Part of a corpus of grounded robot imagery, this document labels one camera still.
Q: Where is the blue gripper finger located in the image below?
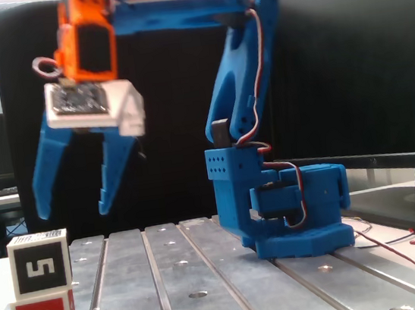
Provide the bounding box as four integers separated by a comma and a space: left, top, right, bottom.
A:
23, 118, 86, 221
87, 123, 147, 216

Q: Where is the black cube with number five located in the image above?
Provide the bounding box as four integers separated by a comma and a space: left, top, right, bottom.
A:
5, 228, 76, 298

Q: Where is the black office chair backrest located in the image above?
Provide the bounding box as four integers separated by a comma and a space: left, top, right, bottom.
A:
0, 0, 284, 254

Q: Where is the black Dell monitor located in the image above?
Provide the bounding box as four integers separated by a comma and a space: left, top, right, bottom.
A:
252, 0, 415, 262

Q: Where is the white camera mount circuit board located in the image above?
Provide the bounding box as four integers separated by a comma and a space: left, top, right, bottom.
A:
41, 70, 149, 148

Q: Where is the aluminium slotted base plate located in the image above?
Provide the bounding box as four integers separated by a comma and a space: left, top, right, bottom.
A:
0, 190, 415, 310

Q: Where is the red white servo cable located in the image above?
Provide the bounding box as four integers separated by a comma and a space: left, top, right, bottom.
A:
347, 211, 415, 296

